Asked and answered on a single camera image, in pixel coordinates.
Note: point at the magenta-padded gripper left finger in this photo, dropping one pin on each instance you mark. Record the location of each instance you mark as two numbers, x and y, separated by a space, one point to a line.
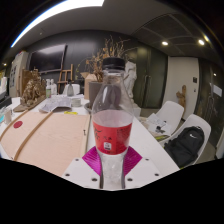
83 171

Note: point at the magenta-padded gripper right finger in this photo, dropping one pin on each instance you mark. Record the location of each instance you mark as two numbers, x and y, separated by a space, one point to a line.
141 171

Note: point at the clear bottle with red label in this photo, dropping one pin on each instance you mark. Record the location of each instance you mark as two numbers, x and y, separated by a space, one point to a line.
111 133

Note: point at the light plywood board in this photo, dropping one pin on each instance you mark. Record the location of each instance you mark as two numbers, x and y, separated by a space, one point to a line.
53 140

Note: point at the stack of papers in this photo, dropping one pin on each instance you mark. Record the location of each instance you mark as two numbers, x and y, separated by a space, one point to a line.
155 125

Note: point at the black backpack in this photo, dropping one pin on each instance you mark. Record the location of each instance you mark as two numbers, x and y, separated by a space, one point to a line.
185 146

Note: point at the small yellow tag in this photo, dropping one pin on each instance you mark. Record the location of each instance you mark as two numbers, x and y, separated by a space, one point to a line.
70 112

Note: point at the white plastic chair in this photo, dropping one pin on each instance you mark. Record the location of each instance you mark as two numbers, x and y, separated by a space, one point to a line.
171 111
77 89
198 120

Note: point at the small glass jar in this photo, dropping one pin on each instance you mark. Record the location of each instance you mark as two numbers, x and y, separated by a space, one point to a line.
76 102

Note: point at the crumpled newspaper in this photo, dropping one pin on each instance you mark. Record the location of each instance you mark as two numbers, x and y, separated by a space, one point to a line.
55 104

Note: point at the dried plant in grey pot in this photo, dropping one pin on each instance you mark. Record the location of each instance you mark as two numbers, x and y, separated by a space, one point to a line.
94 93

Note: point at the flat round red coaster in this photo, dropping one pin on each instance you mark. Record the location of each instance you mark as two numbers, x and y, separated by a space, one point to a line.
18 124

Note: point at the wooden figure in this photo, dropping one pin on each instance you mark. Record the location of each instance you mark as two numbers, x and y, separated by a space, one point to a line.
181 100

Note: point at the grey glass bottle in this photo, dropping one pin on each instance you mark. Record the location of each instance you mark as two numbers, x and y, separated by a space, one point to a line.
70 89

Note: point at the small spray bottle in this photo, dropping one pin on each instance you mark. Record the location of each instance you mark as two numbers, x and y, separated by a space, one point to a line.
48 91

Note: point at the brown cardboard box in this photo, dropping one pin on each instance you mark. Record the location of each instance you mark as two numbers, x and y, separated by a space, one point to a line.
87 83

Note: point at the white plaster bust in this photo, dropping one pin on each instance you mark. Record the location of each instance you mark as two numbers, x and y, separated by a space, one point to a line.
53 86

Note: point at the white plaster statue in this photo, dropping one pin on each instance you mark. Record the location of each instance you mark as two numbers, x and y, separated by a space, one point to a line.
130 80

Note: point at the white mug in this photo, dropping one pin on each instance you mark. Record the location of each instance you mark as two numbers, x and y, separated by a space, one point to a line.
8 116

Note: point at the dark double door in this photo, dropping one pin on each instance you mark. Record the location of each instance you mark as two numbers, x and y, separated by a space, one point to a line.
151 76

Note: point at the wooden easel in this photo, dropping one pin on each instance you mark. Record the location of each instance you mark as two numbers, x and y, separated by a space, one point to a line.
66 75

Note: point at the black box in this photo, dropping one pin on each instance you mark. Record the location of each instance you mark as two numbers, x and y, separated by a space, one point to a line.
4 100

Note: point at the white cabinet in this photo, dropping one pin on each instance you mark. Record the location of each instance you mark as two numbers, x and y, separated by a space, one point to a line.
18 71

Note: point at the round ceiling downlight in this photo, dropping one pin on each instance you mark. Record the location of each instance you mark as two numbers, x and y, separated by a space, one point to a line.
201 42
164 43

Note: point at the long white ceiling light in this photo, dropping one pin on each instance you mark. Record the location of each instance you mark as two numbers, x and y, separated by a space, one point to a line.
50 15

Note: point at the black wall screen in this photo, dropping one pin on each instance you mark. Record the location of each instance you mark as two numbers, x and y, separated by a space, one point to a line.
48 58

